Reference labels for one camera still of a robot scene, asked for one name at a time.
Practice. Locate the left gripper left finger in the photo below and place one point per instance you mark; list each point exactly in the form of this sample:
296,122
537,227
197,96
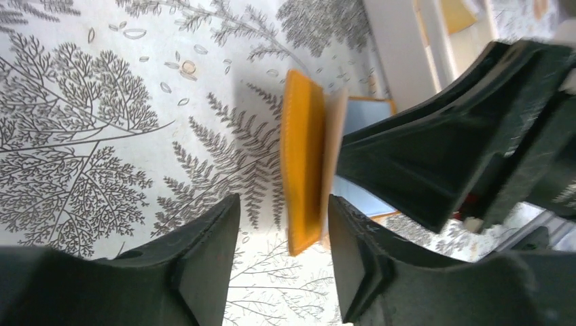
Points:
180,278

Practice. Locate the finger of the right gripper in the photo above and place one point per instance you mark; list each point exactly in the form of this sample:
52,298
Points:
413,160

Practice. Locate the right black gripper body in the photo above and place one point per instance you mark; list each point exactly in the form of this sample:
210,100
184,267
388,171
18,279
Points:
518,137

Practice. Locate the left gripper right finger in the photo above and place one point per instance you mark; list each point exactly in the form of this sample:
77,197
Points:
384,279

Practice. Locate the orange leather card holder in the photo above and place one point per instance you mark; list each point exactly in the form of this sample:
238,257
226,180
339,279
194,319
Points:
313,125

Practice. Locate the yellow card in tray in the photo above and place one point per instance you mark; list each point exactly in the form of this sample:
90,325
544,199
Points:
458,14

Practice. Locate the white plastic tray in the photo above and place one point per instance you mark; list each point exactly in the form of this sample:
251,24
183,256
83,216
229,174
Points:
419,57

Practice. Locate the floral table mat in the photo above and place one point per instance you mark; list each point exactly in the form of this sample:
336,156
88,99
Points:
122,121

